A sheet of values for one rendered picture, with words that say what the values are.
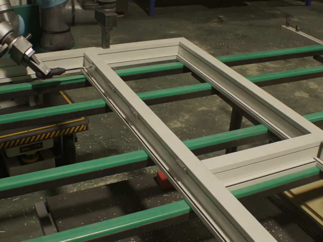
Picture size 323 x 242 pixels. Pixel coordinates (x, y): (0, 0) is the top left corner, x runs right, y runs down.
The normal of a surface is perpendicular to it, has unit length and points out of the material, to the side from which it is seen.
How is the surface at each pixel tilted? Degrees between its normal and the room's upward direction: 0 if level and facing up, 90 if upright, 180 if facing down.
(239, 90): 90
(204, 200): 90
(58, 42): 70
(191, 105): 0
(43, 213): 0
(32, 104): 90
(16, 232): 0
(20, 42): 50
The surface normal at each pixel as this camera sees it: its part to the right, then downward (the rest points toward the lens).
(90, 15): 0.22, 0.55
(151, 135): -0.90, 0.17
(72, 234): 0.05, -0.87
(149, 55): 0.43, 0.47
